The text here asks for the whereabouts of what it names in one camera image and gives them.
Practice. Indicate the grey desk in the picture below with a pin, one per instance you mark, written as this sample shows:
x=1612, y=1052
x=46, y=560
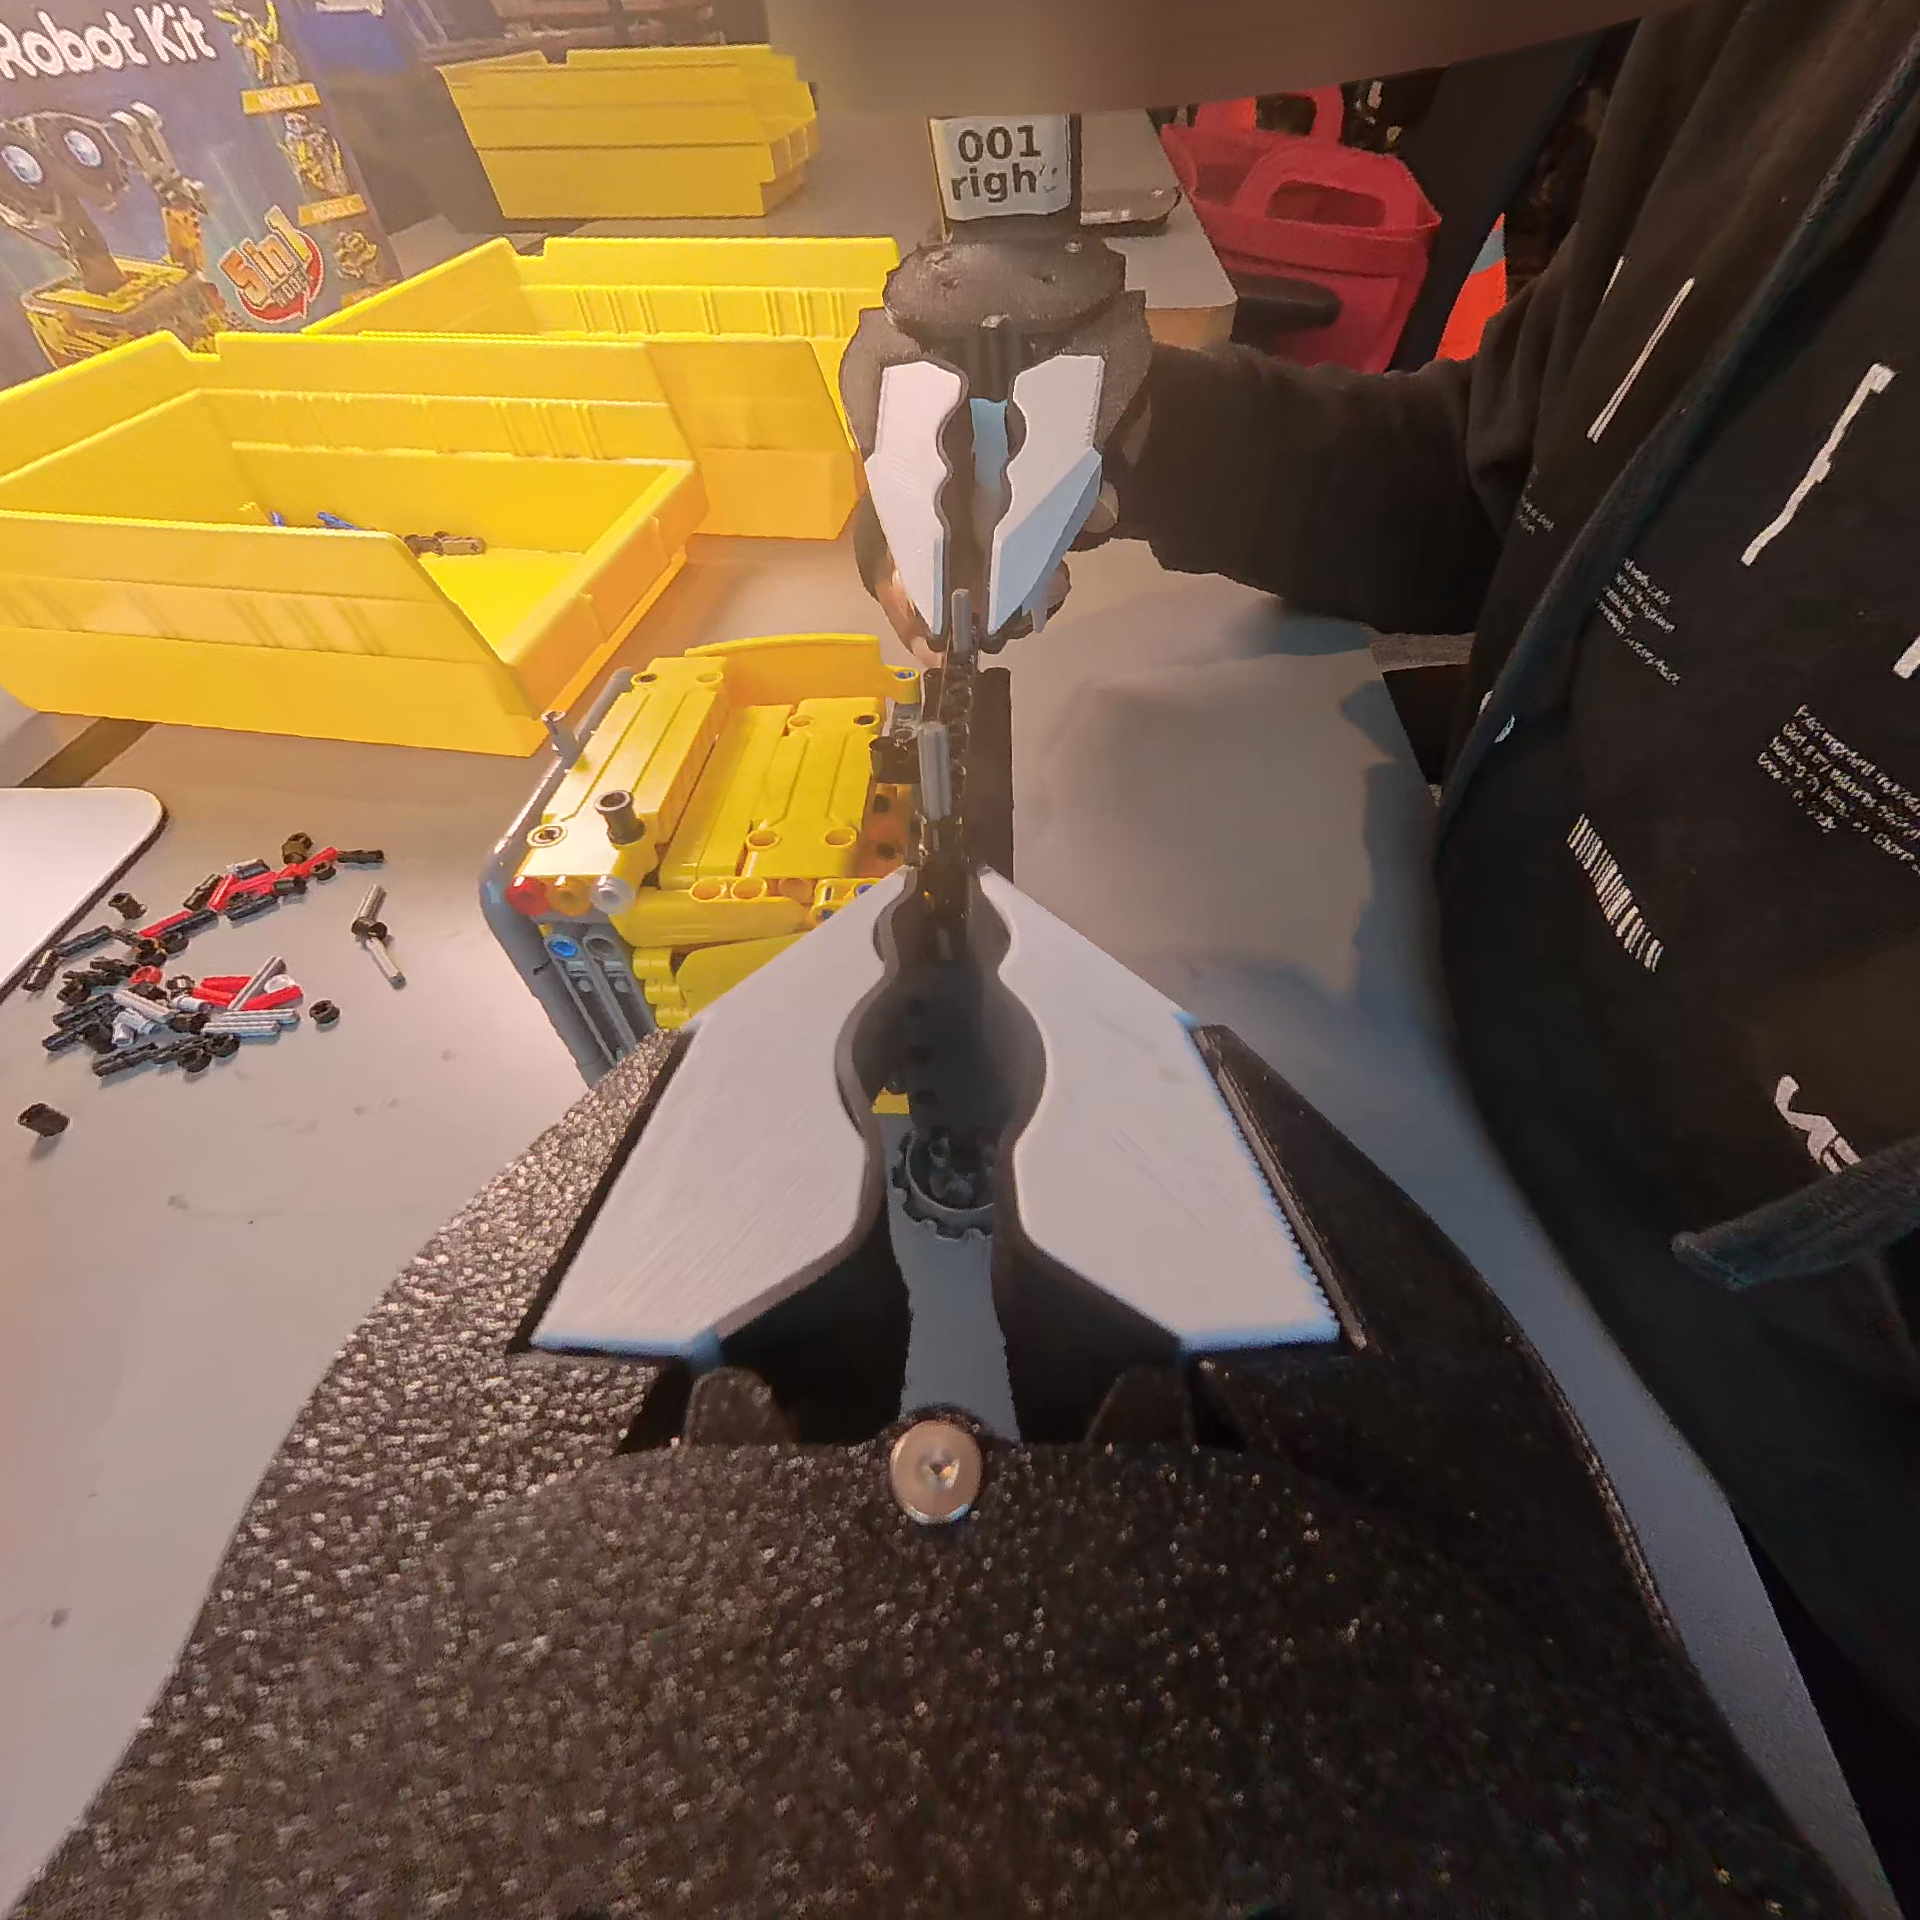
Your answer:
x=1260, y=781

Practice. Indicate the grey axle pin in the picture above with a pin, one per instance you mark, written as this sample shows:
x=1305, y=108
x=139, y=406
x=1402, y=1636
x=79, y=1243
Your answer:
x=384, y=944

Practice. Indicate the blue printed kit box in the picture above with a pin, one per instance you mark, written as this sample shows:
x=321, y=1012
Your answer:
x=122, y=182

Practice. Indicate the person's right forearm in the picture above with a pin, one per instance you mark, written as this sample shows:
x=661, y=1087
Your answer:
x=1320, y=482

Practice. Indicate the yellow plastic bin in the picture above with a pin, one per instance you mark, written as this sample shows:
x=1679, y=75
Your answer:
x=753, y=423
x=630, y=135

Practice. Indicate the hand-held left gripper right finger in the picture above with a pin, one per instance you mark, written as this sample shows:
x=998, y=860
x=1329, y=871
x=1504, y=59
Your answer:
x=1157, y=1169

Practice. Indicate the red plastic bin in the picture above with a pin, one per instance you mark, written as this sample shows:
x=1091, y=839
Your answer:
x=1320, y=240

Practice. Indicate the pile of small brick parts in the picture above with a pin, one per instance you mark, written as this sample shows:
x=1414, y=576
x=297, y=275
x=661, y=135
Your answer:
x=179, y=1006

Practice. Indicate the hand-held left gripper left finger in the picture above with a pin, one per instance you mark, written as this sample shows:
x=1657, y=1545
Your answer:
x=720, y=1187

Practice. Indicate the long black perforated beam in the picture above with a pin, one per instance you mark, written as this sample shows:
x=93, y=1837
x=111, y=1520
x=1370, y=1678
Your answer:
x=962, y=753

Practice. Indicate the black yellow toy brick vehicle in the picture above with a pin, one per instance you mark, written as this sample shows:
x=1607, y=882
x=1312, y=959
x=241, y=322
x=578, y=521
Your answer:
x=753, y=796

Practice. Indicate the yellow plastic box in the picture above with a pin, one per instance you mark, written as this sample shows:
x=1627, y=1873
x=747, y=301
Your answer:
x=452, y=603

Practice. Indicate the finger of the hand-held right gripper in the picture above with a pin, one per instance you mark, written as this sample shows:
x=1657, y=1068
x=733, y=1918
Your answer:
x=915, y=465
x=1052, y=453

